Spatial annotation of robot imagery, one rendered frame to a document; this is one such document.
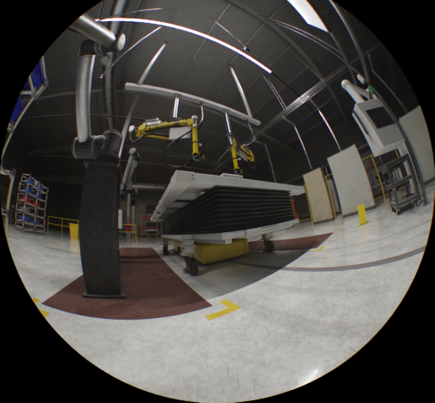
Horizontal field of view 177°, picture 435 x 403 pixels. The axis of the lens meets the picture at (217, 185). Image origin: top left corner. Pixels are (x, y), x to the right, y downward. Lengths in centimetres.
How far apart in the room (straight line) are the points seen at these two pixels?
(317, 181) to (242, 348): 536
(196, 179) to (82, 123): 104
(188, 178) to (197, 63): 989
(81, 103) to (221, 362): 158
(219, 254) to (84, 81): 224
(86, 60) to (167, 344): 163
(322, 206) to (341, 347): 512
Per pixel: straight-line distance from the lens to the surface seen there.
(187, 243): 146
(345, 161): 529
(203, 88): 1141
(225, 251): 193
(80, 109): 131
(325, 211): 544
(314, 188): 556
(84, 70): 131
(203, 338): 65
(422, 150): 579
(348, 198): 516
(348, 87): 315
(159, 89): 342
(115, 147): 124
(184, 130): 224
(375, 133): 241
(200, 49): 1017
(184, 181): 91
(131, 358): 62
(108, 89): 947
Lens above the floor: 45
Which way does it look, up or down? 18 degrees up
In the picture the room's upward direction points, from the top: 6 degrees counter-clockwise
